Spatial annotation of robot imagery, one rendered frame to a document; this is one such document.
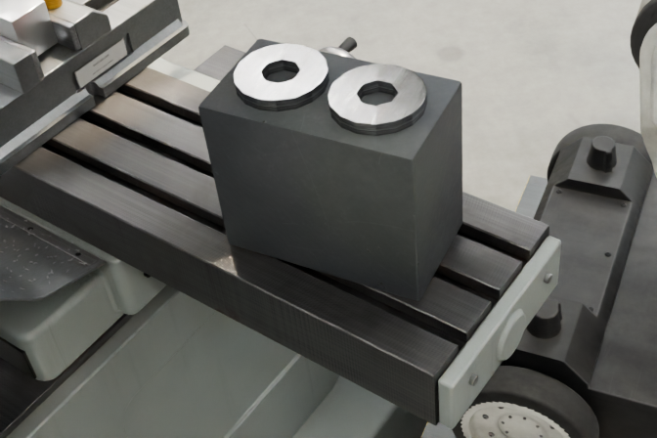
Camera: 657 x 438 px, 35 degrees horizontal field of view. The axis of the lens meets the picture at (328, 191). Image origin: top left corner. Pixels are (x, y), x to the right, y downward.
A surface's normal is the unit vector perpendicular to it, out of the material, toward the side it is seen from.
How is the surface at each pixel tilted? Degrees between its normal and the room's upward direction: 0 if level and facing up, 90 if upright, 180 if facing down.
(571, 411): 37
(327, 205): 90
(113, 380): 90
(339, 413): 0
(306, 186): 90
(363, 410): 0
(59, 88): 90
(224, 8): 0
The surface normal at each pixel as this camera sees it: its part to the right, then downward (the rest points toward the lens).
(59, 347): 0.81, 0.34
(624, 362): -0.09, -0.73
